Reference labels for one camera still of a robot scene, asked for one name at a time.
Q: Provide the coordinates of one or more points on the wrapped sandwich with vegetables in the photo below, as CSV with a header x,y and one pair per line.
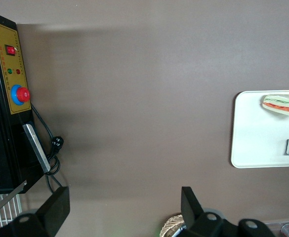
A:
x,y
282,105

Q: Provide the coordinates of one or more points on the cream plastic tray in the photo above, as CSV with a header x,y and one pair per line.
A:
x,y
255,138

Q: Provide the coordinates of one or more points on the black machine with yellow panel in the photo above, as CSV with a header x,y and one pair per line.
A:
x,y
3,138

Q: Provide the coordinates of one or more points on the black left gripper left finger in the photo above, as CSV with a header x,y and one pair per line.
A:
x,y
50,214

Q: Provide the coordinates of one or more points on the red rocker switch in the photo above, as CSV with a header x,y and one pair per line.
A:
x,y
10,50

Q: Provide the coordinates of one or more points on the brown wicker basket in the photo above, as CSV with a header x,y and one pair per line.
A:
x,y
171,225

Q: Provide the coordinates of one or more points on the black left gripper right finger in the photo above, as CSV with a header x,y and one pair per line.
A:
x,y
198,222

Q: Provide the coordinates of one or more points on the red emergency stop button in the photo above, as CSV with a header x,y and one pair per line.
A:
x,y
22,94

